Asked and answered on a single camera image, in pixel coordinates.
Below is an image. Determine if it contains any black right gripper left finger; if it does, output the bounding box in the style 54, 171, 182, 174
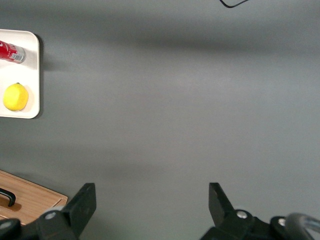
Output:
0, 182, 97, 240

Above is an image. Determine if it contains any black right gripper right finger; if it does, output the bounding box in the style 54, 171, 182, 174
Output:
199, 182, 320, 240

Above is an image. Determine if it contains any white rounded tray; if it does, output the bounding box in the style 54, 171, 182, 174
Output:
0, 28, 41, 119

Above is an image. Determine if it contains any yellow lemon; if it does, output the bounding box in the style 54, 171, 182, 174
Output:
2, 82, 29, 112

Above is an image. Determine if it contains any red soda can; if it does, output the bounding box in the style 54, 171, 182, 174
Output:
0, 39, 27, 64

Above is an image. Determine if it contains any black lid handle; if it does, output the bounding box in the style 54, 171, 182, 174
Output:
0, 188, 17, 208

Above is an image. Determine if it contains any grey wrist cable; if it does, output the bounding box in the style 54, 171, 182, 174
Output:
284, 212, 320, 240

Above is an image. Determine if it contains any black cable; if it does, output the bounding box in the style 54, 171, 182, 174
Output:
219, 0, 250, 9

